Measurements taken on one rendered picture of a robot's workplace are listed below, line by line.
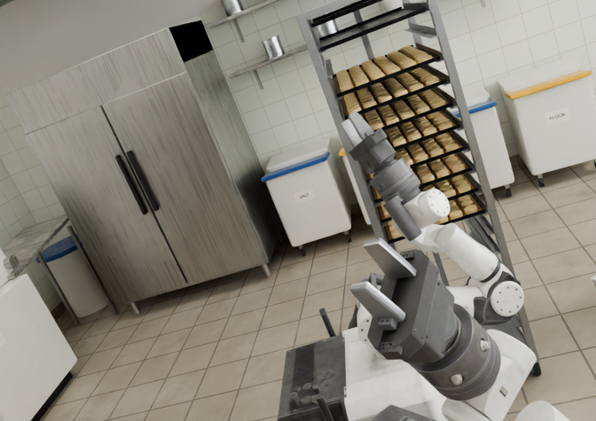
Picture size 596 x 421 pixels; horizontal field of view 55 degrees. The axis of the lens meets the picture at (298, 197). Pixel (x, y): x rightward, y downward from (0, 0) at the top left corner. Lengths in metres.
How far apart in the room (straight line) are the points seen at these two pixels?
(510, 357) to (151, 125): 3.80
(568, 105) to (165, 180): 2.96
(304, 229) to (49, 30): 2.82
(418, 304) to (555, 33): 4.52
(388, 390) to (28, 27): 5.07
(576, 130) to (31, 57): 4.52
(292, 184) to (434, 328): 3.88
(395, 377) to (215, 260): 3.65
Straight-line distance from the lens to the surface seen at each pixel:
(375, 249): 0.59
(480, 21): 4.90
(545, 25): 5.01
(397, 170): 1.22
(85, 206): 4.77
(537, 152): 4.50
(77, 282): 5.62
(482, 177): 2.31
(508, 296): 1.32
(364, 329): 0.97
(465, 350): 0.64
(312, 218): 4.54
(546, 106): 4.42
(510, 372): 0.73
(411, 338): 0.58
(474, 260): 1.30
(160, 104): 4.26
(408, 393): 0.98
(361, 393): 1.00
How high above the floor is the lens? 1.83
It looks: 17 degrees down
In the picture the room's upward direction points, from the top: 22 degrees counter-clockwise
